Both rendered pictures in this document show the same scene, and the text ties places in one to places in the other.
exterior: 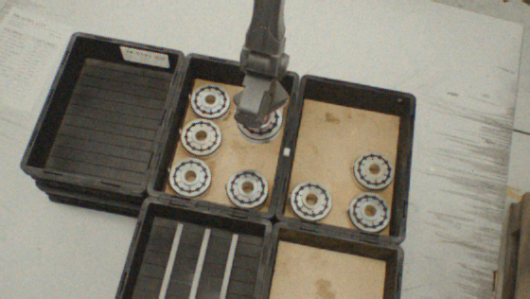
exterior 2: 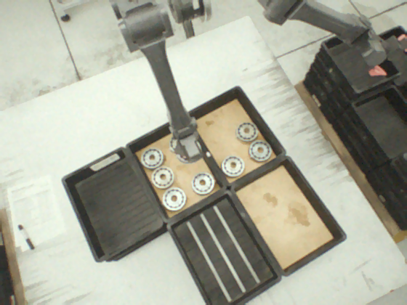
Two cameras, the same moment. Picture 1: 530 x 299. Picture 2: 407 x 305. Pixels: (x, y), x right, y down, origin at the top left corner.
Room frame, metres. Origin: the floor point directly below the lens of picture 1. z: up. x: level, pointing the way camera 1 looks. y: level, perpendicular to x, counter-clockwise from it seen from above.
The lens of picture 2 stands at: (0.19, 0.16, 2.19)
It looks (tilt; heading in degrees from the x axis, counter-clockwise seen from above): 71 degrees down; 333
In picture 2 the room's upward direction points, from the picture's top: 6 degrees counter-clockwise
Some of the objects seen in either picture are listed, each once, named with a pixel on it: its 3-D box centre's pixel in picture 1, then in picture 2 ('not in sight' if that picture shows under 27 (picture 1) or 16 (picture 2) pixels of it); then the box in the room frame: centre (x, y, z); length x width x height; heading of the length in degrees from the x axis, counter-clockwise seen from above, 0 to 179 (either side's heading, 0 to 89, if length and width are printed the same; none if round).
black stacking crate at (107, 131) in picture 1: (111, 118); (115, 202); (0.62, 0.40, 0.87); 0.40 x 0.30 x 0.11; 176
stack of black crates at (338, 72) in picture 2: not in sight; (344, 78); (0.66, -1.20, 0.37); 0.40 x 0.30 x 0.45; 171
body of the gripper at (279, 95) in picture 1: (260, 92); (185, 140); (0.58, 0.02, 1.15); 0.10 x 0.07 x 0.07; 131
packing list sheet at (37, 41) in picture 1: (17, 57); (34, 210); (0.86, 0.77, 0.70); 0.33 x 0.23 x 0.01; 171
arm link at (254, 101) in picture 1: (258, 87); (189, 141); (0.54, 0.03, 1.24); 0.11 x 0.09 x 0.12; 171
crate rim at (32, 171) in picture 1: (107, 109); (112, 201); (0.62, 0.40, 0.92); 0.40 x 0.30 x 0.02; 176
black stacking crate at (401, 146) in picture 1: (344, 163); (232, 138); (0.58, -0.20, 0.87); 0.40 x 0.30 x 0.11; 176
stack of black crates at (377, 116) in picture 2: not in sight; (376, 131); (0.26, -1.14, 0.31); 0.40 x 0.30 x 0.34; 171
